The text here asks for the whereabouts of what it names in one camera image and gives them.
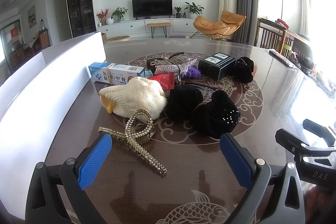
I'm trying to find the dark patterned desktop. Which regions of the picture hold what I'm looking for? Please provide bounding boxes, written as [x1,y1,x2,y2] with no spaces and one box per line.
[43,38,336,224]

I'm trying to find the white television cabinet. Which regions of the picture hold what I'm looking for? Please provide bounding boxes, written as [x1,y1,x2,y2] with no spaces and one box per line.
[97,18,202,38]

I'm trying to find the cream knit scrunchie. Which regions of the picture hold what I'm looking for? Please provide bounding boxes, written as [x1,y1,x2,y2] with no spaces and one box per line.
[99,76,168,121]

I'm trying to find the rhinestone bow hair claw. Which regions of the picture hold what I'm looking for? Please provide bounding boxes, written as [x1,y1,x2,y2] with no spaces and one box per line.
[146,52,198,80]

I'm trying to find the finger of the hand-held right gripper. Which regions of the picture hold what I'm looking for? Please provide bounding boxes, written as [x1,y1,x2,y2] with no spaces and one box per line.
[275,128,315,158]
[302,119,336,147]

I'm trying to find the wooden bench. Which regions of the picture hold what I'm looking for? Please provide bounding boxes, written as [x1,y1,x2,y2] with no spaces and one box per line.
[146,22,172,39]

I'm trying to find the white cardboard box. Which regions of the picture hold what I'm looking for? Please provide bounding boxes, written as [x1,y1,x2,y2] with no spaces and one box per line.
[0,32,107,203]

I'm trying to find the black scrunchie with chain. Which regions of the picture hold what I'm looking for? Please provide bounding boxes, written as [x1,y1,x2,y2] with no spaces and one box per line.
[231,56,255,83]

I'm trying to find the red door banner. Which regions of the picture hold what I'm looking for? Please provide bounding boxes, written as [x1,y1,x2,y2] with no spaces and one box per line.
[10,27,20,45]

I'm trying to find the black printed box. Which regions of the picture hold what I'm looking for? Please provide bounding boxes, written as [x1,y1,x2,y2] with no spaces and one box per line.
[198,52,237,82]

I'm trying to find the orange lounge chair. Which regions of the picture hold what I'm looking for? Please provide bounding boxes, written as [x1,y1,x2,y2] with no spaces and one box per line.
[189,10,247,42]

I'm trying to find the black scrunchie with rhinestones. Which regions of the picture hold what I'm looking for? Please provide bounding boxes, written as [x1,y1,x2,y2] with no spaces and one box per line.
[191,90,240,139]

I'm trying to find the gold pearl hair clip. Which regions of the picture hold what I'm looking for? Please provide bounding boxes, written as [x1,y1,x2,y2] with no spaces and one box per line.
[98,109,168,175]

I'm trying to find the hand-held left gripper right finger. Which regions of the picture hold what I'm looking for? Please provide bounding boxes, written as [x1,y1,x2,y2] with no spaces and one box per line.
[220,132,306,224]

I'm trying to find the white sheer curtain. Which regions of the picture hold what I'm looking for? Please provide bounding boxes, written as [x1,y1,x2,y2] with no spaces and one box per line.
[299,0,319,35]

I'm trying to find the purple plastic toy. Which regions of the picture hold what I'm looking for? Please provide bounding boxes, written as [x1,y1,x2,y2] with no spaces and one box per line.
[181,65,201,79]

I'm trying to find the red flowers in vase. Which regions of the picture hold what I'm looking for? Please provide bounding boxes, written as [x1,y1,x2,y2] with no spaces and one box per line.
[96,9,109,26]

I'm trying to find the red packet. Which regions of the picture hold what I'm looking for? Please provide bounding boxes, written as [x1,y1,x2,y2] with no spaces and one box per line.
[147,74,175,90]

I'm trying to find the blue white ointment box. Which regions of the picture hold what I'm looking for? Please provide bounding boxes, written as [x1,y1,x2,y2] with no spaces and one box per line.
[88,62,146,86]

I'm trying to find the clear safety glasses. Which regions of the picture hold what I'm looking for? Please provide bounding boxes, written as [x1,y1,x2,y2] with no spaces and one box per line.
[178,81,219,102]

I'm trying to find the wooden side table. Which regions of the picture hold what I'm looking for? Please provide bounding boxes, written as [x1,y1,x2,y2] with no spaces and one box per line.
[274,19,318,56]

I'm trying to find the flat screen television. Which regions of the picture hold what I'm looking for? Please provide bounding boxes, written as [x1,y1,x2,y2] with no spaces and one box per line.
[132,0,173,18]

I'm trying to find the large potted plant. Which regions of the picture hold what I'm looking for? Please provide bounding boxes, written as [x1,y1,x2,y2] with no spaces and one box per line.
[184,1,205,19]

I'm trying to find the person's right hand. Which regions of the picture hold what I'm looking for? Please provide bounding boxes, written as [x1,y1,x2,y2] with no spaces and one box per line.
[304,185,336,224]

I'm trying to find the green plant in vase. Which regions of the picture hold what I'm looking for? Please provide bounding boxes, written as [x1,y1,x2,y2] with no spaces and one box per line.
[112,7,129,22]

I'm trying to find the wall painting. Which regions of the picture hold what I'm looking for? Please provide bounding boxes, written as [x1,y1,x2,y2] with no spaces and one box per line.
[27,5,36,28]

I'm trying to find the beige pet bed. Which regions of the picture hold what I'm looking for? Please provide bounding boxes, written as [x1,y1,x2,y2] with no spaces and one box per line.
[105,35,132,43]

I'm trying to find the wooden dining chair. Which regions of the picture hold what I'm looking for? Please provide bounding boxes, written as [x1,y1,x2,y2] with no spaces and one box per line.
[39,28,51,47]

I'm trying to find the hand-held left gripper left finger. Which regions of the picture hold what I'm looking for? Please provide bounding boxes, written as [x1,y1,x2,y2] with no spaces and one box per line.
[25,132,113,224]

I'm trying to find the clear plastic packet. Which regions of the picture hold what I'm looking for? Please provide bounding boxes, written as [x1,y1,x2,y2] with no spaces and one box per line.
[269,49,298,72]

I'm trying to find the plain black scrunchie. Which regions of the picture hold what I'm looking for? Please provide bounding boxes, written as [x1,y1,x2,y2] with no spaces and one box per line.
[165,85,204,122]

